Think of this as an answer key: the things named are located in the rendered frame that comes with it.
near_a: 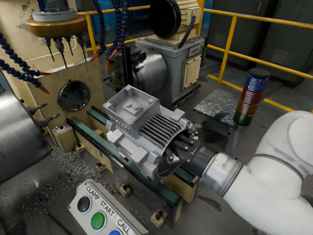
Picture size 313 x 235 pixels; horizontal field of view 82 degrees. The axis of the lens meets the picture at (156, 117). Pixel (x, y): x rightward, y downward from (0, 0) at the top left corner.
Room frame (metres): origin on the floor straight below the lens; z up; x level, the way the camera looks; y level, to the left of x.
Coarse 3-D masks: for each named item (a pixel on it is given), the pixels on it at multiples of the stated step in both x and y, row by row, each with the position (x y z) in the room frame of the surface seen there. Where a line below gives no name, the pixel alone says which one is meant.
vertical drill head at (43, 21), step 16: (48, 0) 0.62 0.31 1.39; (64, 0) 0.65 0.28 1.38; (48, 16) 0.60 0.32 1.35; (64, 16) 0.62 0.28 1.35; (80, 16) 0.69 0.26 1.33; (32, 32) 0.59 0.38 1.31; (48, 32) 0.57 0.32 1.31; (64, 32) 0.58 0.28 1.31; (80, 32) 0.63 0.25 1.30; (48, 48) 0.66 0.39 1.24
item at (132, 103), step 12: (120, 96) 0.45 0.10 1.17; (132, 96) 0.46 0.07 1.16; (144, 96) 0.43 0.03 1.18; (108, 108) 0.39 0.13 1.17; (120, 108) 0.42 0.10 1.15; (132, 108) 0.40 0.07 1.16; (144, 108) 0.41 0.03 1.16; (156, 108) 0.39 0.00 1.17; (120, 120) 0.36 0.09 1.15; (132, 120) 0.34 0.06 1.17; (144, 120) 0.36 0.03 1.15; (132, 132) 0.34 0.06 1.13
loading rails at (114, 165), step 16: (96, 112) 0.71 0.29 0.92; (80, 128) 0.58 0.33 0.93; (96, 128) 0.68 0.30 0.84; (80, 144) 0.58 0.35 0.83; (96, 144) 0.49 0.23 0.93; (112, 160) 0.41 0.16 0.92; (128, 176) 0.36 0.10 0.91; (176, 176) 0.36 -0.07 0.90; (192, 176) 0.35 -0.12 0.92; (128, 192) 0.35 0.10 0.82; (144, 192) 0.31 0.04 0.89; (160, 192) 0.29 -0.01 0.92; (176, 192) 0.36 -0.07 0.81; (192, 192) 0.32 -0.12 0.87; (160, 208) 0.26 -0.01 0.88; (176, 208) 0.25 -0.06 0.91; (160, 224) 0.24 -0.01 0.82
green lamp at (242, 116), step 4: (236, 112) 0.51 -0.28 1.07; (236, 116) 0.50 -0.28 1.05; (240, 116) 0.49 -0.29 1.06; (244, 116) 0.48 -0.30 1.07; (248, 116) 0.48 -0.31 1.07; (252, 116) 0.48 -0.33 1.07; (236, 120) 0.50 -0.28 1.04; (240, 120) 0.49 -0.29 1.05; (244, 120) 0.48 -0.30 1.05; (248, 120) 0.48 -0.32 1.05; (244, 124) 0.48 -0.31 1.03
